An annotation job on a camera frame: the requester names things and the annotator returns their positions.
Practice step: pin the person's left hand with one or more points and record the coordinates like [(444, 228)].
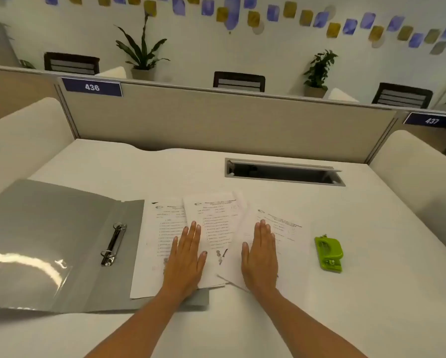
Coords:
[(183, 260)]

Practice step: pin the person's right hand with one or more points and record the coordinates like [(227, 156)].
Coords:
[(260, 260)]

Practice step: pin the white printed paper sheet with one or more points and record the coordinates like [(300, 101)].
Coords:
[(152, 257), (282, 229)]

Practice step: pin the green hole punch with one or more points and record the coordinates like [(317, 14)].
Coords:
[(329, 251)]

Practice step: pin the person's left forearm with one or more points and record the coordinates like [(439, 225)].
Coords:
[(141, 328)]

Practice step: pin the person's right forearm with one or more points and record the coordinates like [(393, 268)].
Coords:
[(301, 328)]

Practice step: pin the beige fabric partition panel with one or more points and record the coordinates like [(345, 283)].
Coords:
[(208, 119)]

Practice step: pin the potted small-leaf plant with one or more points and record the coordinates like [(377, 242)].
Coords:
[(315, 91)]

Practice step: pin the black mesh office chair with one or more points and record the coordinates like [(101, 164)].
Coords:
[(72, 65), (401, 96), (239, 82)]

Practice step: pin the white side divider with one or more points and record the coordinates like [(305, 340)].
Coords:
[(113, 72), (420, 175), (340, 96), (21, 137)]

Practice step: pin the potted long-leaf plant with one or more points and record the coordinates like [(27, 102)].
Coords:
[(142, 74)]

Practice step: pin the blue desk number sign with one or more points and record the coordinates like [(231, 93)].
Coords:
[(431, 121), (92, 87)]

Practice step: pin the brown partition panel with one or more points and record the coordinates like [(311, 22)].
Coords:
[(14, 93), (424, 136)]

